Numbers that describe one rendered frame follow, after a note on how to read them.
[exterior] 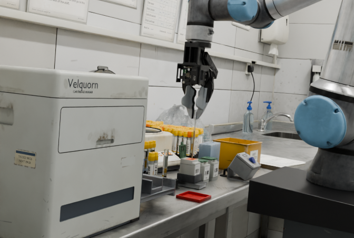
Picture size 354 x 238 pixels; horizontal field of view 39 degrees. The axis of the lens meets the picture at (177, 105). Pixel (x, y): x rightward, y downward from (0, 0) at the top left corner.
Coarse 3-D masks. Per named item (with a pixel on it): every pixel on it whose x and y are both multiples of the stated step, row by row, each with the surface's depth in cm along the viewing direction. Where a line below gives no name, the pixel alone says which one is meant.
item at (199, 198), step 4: (184, 192) 130; (188, 192) 132; (192, 192) 132; (196, 192) 131; (176, 196) 127; (180, 196) 126; (184, 196) 126; (188, 196) 128; (192, 196) 129; (196, 196) 129; (200, 196) 130; (204, 196) 130; (208, 196) 128; (188, 200) 125; (192, 200) 124; (196, 200) 124; (200, 200) 124; (204, 200) 126
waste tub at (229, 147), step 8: (224, 144) 173; (232, 144) 171; (240, 144) 169; (248, 144) 169; (256, 144) 175; (224, 152) 173; (232, 152) 171; (240, 152) 170; (248, 152) 169; (256, 152) 176; (224, 160) 173; (232, 160) 171; (256, 160) 176
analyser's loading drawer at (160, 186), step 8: (144, 176) 118; (152, 176) 117; (160, 176) 122; (144, 184) 112; (152, 184) 117; (160, 184) 116; (168, 184) 121; (144, 192) 112; (152, 192) 112; (160, 192) 114; (168, 192) 118; (144, 200) 109
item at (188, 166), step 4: (184, 160) 141; (188, 160) 140; (192, 160) 140; (196, 160) 142; (180, 164) 141; (184, 164) 141; (188, 164) 140; (192, 164) 140; (196, 164) 141; (200, 164) 143; (180, 168) 142; (184, 168) 141; (188, 168) 140; (192, 168) 140; (196, 168) 141; (180, 172) 142; (184, 172) 141; (188, 172) 140; (192, 172) 140; (196, 172) 141
